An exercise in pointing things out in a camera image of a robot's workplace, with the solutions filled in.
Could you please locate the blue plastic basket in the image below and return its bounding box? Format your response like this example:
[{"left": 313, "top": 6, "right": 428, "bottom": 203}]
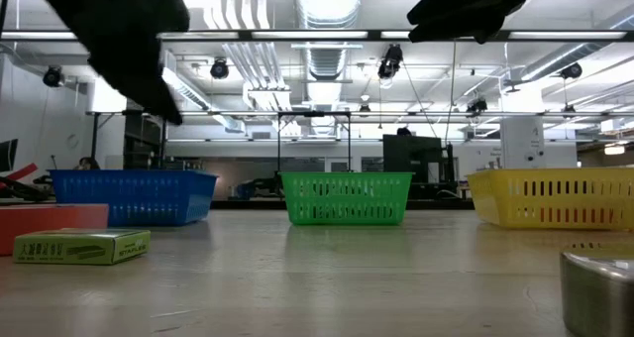
[{"left": 48, "top": 168, "right": 219, "bottom": 228}]

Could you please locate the red flat bar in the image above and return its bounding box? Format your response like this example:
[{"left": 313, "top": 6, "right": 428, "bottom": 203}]
[{"left": 8, "top": 162, "right": 40, "bottom": 182}]

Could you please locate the black monitor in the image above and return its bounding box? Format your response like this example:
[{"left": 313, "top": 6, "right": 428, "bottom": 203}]
[{"left": 0, "top": 138, "right": 19, "bottom": 173}]

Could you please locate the white pillar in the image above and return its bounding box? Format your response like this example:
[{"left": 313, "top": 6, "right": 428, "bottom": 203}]
[{"left": 499, "top": 116, "right": 546, "bottom": 171}]

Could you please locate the thin hanging cable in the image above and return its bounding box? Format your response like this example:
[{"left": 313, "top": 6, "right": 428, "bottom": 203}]
[{"left": 444, "top": 39, "right": 458, "bottom": 145}]

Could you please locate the green staple box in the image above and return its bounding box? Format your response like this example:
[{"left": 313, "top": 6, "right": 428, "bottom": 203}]
[{"left": 13, "top": 227, "right": 152, "bottom": 267}]

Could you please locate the green plastic basket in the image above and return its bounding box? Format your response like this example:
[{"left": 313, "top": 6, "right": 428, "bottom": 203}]
[{"left": 279, "top": 171, "right": 415, "bottom": 227}]

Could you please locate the black cabinet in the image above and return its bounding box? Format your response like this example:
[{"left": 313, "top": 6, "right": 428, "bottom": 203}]
[{"left": 382, "top": 133, "right": 457, "bottom": 185}]

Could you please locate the metal tin can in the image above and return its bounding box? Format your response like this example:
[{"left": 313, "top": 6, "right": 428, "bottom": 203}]
[{"left": 559, "top": 241, "right": 634, "bottom": 337}]

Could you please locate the black overhead beam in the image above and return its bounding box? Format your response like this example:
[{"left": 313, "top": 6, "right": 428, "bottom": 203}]
[{"left": 0, "top": 28, "right": 634, "bottom": 43}]

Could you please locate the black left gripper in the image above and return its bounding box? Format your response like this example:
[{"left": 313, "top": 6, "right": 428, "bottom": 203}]
[{"left": 73, "top": 0, "right": 192, "bottom": 125}]

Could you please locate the black shelving rack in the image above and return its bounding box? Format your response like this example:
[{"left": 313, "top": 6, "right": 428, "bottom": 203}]
[{"left": 88, "top": 109, "right": 169, "bottom": 172}]

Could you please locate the yellow plastic basket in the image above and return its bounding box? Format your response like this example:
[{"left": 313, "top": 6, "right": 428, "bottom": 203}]
[{"left": 466, "top": 167, "right": 634, "bottom": 231}]

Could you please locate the red box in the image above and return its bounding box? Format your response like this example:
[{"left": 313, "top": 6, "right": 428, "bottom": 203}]
[{"left": 0, "top": 202, "right": 110, "bottom": 257}]

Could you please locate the silver ventilation duct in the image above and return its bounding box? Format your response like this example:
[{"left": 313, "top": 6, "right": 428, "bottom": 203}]
[{"left": 295, "top": 0, "right": 366, "bottom": 83}]

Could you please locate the black ceiling spotlight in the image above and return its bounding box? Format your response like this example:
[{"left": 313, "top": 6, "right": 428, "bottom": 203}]
[
  {"left": 560, "top": 61, "right": 584, "bottom": 80},
  {"left": 376, "top": 44, "right": 404, "bottom": 80},
  {"left": 465, "top": 97, "right": 489, "bottom": 116},
  {"left": 209, "top": 56, "right": 231, "bottom": 80},
  {"left": 42, "top": 66, "right": 64, "bottom": 88}
]

